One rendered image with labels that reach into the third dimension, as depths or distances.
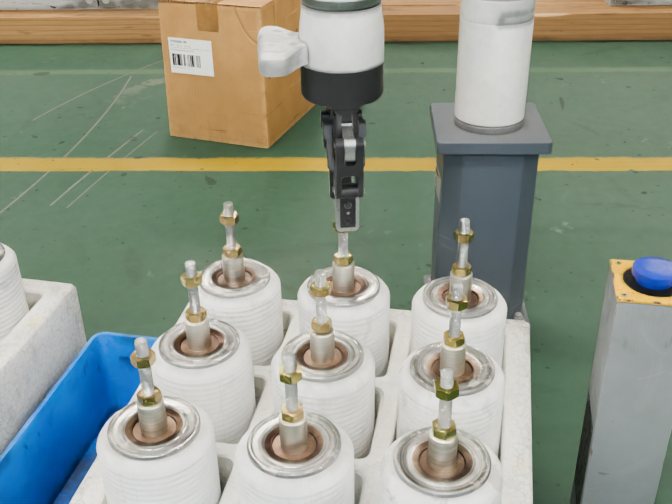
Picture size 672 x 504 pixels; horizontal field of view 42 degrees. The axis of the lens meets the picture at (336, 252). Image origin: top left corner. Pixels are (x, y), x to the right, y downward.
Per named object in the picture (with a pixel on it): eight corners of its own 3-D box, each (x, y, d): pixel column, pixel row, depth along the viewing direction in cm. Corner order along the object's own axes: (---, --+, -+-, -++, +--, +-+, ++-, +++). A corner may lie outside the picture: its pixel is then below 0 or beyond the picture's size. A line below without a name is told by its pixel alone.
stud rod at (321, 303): (318, 338, 79) (315, 268, 75) (328, 339, 79) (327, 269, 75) (315, 344, 78) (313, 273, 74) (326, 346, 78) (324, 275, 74)
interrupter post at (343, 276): (329, 285, 91) (329, 257, 89) (352, 282, 91) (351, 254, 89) (334, 297, 88) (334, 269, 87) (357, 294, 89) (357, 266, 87)
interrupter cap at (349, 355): (380, 355, 80) (380, 349, 80) (327, 396, 75) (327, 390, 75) (318, 325, 84) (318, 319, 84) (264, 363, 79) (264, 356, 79)
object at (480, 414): (500, 549, 83) (517, 402, 73) (400, 554, 82) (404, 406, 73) (481, 476, 91) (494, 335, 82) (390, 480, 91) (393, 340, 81)
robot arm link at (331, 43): (257, 48, 81) (253, -20, 78) (377, 43, 81) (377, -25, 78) (258, 80, 73) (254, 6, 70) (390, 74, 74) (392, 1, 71)
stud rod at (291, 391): (301, 429, 69) (298, 352, 65) (296, 437, 68) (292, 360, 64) (290, 425, 69) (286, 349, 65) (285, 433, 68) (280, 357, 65)
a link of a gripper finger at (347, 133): (331, 113, 77) (331, 134, 79) (336, 144, 74) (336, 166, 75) (358, 112, 77) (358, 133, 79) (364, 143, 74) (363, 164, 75)
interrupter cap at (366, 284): (301, 275, 92) (300, 270, 92) (369, 266, 94) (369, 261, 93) (315, 314, 86) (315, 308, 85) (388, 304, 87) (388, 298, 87)
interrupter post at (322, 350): (341, 357, 80) (340, 328, 78) (324, 370, 78) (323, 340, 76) (321, 348, 81) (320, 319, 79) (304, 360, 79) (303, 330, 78)
